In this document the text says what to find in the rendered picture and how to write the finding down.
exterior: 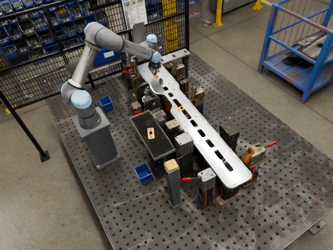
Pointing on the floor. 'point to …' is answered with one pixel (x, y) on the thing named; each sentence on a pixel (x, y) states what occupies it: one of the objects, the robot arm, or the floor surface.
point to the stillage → (301, 53)
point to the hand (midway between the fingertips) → (154, 72)
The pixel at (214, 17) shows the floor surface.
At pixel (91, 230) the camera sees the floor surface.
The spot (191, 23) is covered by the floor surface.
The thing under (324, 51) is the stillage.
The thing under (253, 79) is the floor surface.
